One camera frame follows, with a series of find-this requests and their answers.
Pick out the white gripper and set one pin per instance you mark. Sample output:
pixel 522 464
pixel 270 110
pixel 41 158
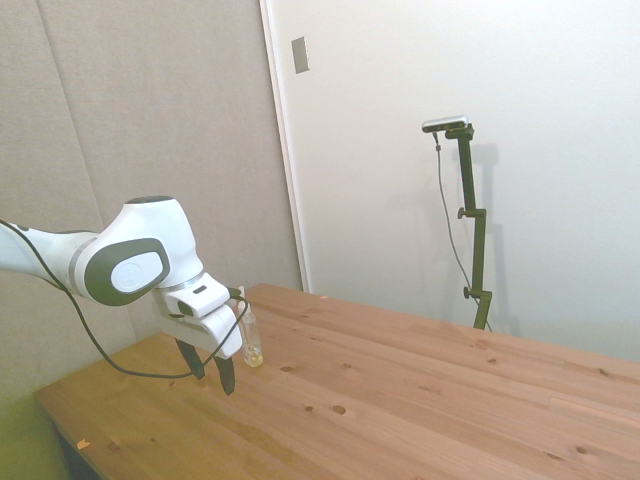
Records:
pixel 210 330

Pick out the clear sanitizer pump bottle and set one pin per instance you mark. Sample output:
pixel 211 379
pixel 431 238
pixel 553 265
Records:
pixel 252 340

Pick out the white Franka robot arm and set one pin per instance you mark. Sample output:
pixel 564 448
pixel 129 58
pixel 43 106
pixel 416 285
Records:
pixel 135 240

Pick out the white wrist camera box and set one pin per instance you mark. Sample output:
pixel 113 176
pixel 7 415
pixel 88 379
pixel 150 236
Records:
pixel 197 297

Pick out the white door frame strip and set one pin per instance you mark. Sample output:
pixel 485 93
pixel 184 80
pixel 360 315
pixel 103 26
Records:
pixel 285 145

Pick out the black camera stand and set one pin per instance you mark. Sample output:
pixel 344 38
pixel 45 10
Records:
pixel 472 220

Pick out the grey wall switch plate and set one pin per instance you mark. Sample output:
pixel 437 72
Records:
pixel 300 55

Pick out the grey exterior camera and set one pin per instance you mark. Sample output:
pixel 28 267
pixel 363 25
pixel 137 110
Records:
pixel 446 123

